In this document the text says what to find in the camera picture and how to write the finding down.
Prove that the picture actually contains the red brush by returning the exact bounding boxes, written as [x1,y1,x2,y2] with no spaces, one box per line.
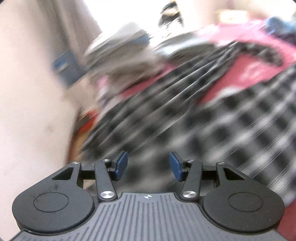
[77,110,97,133]

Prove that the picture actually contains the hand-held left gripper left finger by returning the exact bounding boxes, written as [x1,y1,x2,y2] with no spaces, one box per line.
[51,151,129,201]

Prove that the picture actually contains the wheelchair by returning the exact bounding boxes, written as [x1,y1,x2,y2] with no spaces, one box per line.
[158,1,185,27]

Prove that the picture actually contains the cream nightstand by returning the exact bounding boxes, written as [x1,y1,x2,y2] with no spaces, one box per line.
[216,9,245,24]

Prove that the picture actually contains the stack of folded light clothes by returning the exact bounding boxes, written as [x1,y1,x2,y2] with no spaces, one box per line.
[83,22,166,78]

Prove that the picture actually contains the black white plaid pants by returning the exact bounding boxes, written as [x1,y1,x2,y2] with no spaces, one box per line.
[79,44,296,207]

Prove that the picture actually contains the grey folded cloth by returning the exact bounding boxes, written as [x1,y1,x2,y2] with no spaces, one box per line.
[154,32,215,59]

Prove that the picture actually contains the blue box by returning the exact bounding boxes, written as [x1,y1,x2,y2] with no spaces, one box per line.
[54,50,86,87]

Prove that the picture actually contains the pink floral blanket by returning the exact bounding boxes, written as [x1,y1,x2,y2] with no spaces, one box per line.
[95,20,296,241]

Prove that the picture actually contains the blue cloth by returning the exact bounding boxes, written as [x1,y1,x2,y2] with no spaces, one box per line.
[265,16,296,43]

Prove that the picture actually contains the beige curtain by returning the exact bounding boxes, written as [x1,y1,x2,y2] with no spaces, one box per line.
[52,0,103,63]

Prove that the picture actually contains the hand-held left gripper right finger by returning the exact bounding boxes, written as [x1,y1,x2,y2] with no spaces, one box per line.
[169,152,247,201]

